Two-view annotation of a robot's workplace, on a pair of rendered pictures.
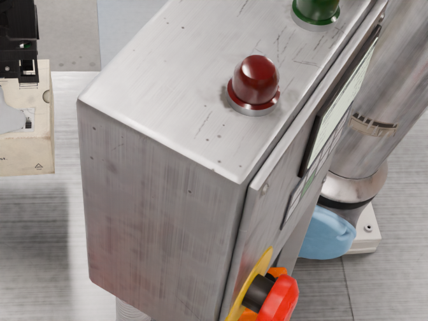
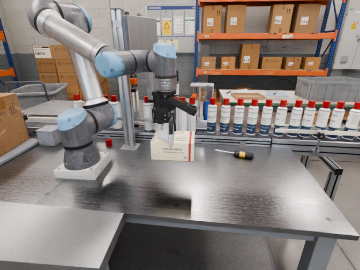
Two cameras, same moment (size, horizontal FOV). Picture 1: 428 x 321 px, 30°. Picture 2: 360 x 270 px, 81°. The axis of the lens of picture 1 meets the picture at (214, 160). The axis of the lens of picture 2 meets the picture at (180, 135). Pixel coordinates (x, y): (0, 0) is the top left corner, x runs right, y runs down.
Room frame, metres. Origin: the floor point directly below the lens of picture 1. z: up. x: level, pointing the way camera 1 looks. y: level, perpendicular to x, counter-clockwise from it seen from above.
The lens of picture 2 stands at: (1.30, 0.56, 1.34)
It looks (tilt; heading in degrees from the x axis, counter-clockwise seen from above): 22 degrees down; 199
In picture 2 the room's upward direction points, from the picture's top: straight up
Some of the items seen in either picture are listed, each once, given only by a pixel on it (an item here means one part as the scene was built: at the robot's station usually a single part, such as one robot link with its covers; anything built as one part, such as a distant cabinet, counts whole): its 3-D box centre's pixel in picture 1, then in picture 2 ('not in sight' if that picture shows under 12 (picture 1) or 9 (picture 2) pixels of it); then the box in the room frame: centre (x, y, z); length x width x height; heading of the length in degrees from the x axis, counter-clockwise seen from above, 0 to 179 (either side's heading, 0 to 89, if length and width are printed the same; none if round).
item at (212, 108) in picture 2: not in sight; (211, 115); (0.14, 0.35, 0.98); 0.05 x 0.05 x 0.20
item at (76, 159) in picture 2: not in sight; (80, 151); (0.66, -0.13, 0.92); 0.15 x 0.15 x 0.10
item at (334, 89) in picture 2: not in sight; (329, 88); (-1.57, 1.38, 0.91); 0.60 x 0.40 x 0.22; 108
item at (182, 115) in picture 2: not in sight; (182, 114); (0.18, 0.18, 0.98); 0.05 x 0.05 x 0.20
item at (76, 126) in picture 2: not in sight; (75, 126); (0.65, -0.13, 1.04); 0.13 x 0.12 x 0.14; 170
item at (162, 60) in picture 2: not in sight; (164, 60); (0.60, 0.26, 1.30); 0.09 x 0.08 x 0.11; 80
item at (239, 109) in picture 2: not in sight; (238, 117); (0.11, 0.49, 0.98); 0.05 x 0.05 x 0.20
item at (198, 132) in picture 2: not in sight; (130, 131); (0.24, -0.13, 0.86); 1.65 x 0.08 x 0.04; 102
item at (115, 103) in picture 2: not in sight; (115, 112); (0.26, -0.21, 0.98); 0.05 x 0.05 x 0.20
